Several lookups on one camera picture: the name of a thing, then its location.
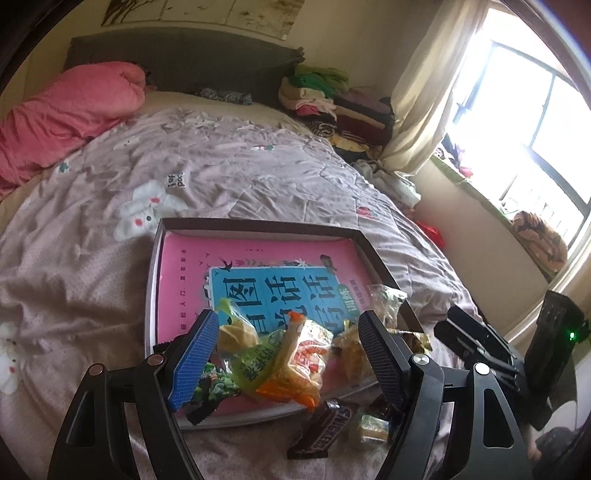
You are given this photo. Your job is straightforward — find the brown snack packet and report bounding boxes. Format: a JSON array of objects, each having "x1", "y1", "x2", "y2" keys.
[{"x1": 392, "y1": 330, "x2": 432, "y2": 355}]

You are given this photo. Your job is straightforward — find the red cloth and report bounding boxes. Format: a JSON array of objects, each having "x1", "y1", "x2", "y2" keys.
[{"x1": 416, "y1": 220, "x2": 446, "y2": 250}]

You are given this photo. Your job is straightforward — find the shallow dark-rimmed box tray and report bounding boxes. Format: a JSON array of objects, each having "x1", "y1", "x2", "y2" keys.
[{"x1": 144, "y1": 217, "x2": 426, "y2": 418}]

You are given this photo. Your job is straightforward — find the small green cracker packet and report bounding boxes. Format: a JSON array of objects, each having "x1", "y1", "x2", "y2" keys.
[{"x1": 347, "y1": 413, "x2": 393, "y2": 444}]

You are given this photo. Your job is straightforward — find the brown chocolate bar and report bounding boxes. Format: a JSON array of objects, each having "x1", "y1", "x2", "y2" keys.
[{"x1": 287, "y1": 399, "x2": 361, "y2": 460}]

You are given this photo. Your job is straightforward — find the pile of folded clothes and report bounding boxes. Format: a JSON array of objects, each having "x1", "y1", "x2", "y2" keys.
[{"x1": 277, "y1": 64, "x2": 395, "y2": 162}]

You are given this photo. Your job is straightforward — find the orange snack packet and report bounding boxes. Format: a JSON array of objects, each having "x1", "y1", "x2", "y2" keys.
[{"x1": 256, "y1": 311, "x2": 335, "y2": 411}]

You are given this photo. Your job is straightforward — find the white crumpled cloth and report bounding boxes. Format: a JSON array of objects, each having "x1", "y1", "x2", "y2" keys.
[{"x1": 355, "y1": 159, "x2": 421, "y2": 208}]

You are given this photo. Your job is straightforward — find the window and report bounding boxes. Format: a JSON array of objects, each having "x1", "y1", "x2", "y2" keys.
[{"x1": 434, "y1": 9, "x2": 591, "y2": 241}]

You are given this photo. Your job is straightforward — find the pink pillow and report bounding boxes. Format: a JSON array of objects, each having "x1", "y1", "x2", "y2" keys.
[{"x1": 0, "y1": 61, "x2": 147, "y2": 199}]

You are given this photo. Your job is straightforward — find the pale yellow snack bag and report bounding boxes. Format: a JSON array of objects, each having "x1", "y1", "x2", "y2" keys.
[{"x1": 217, "y1": 298, "x2": 259, "y2": 356}]

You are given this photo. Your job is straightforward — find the cream curtain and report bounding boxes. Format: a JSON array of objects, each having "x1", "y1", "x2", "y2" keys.
[{"x1": 381, "y1": 0, "x2": 490, "y2": 176}]

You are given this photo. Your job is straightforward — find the rabbit print quilt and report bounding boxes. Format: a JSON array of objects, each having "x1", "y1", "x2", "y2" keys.
[{"x1": 0, "y1": 104, "x2": 481, "y2": 480}]

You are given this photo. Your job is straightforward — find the dark upholstered headboard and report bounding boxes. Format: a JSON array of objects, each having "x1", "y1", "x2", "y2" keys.
[{"x1": 62, "y1": 25, "x2": 305, "y2": 107}]

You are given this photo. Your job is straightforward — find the orange patterned cushion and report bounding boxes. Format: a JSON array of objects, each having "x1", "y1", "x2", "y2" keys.
[{"x1": 512, "y1": 210, "x2": 570, "y2": 273}]

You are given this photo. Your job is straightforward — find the clear yellow snack bag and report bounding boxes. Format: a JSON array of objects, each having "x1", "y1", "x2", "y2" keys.
[{"x1": 365, "y1": 284, "x2": 408, "y2": 330}]

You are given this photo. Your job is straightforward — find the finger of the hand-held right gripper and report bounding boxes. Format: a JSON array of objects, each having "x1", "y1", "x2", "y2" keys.
[
  {"x1": 445, "y1": 304, "x2": 525, "y2": 370},
  {"x1": 434, "y1": 320, "x2": 522, "y2": 398}
]

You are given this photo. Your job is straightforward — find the pink and blue picture book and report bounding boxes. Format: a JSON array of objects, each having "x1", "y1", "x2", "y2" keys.
[{"x1": 157, "y1": 233, "x2": 398, "y2": 414}]

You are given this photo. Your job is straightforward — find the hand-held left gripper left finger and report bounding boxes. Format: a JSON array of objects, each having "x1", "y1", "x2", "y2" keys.
[{"x1": 46, "y1": 308, "x2": 221, "y2": 480}]

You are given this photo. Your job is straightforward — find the dark patterned cloth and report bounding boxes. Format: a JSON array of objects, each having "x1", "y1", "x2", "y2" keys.
[{"x1": 198, "y1": 88, "x2": 254, "y2": 106}]

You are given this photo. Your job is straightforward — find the clothes on windowsill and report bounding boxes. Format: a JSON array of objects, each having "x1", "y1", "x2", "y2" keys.
[{"x1": 438, "y1": 134, "x2": 476, "y2": 178}]

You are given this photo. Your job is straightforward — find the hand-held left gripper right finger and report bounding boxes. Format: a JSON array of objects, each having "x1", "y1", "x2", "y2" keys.
[{"x1": 358, "y1": 310, "x2": 532, "y2": 480}]

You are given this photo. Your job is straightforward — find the blue yellow cracker packet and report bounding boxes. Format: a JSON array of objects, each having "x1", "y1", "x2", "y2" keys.
[{"x1": 332, "y1": 330, "x2": 376, "y2": 386}]

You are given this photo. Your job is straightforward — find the dark green pea snack packet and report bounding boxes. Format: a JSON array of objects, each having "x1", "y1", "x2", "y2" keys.
[{"x1": 185, "y1": 362, "x2": 243, "y2": 425}]

